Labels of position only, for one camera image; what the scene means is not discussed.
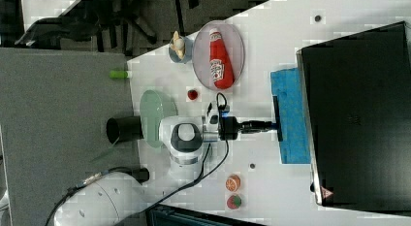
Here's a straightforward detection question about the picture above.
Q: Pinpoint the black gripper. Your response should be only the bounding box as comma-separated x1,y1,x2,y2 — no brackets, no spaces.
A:
219,116,274,141

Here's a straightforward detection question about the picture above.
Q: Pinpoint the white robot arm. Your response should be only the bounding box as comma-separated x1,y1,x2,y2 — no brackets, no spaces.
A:
52,110,281,226

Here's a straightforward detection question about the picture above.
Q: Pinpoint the orange slice toy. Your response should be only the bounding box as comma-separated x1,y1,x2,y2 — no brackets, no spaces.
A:
225,175,240,192

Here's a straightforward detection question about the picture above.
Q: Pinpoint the red ketchup bottle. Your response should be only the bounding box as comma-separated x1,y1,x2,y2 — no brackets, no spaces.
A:
209,28,235,89

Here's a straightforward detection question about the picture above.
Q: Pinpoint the small red strawberry toy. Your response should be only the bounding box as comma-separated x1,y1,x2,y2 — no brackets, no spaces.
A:
187,89,198,101

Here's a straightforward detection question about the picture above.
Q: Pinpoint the large strawberry toy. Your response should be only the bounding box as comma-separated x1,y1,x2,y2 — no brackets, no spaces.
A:
226,194,242,210

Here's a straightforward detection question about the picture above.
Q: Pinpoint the blue cup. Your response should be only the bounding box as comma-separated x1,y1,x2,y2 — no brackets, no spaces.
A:
169,37,193,63

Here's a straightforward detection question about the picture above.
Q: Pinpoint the green perforated oval basket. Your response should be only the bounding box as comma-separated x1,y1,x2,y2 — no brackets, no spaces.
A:
140,90,177,148

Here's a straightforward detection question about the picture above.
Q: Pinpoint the beige toy in cup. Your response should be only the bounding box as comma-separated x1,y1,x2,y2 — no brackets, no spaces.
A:
172,31,185,59

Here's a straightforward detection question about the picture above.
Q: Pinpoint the dark storage bin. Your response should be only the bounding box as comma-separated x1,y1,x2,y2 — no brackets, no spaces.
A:
145,205,264,226

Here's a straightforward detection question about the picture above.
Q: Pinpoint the black cylinder cup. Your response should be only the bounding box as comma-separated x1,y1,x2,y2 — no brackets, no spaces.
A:
106,116,143,144

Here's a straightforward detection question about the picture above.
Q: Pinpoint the green marker pen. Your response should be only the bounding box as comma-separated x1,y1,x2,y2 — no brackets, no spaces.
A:
110,70,132,80

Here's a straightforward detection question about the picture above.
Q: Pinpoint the black office chair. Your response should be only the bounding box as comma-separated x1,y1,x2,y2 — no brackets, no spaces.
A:
14,0,202,57

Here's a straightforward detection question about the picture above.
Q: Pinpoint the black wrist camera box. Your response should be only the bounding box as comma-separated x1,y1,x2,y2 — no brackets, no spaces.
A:
205,102,230,125

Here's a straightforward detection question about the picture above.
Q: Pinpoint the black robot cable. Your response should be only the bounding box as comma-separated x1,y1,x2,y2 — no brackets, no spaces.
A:
43,91,231,226

